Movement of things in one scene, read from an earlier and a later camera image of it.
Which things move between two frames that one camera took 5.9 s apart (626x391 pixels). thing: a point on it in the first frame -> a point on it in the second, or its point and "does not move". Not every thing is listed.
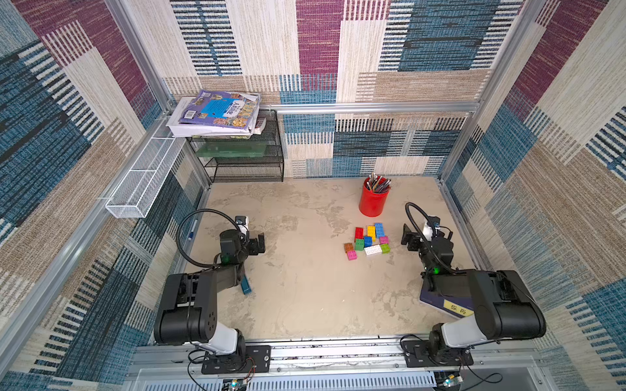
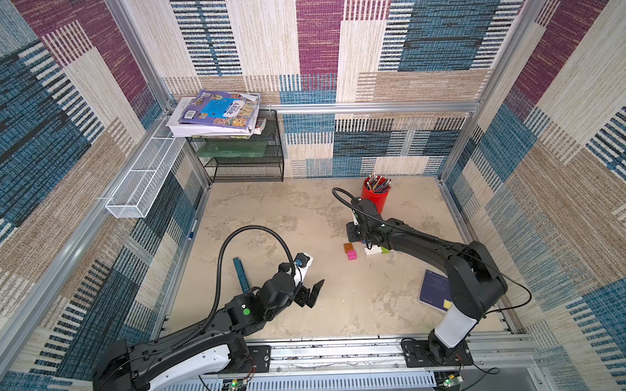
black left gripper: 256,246 -> 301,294
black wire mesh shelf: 258,158 does not move
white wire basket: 137,193 does not move
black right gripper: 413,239 -> 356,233
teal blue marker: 245,285 does not move
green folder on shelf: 231,148 does not move
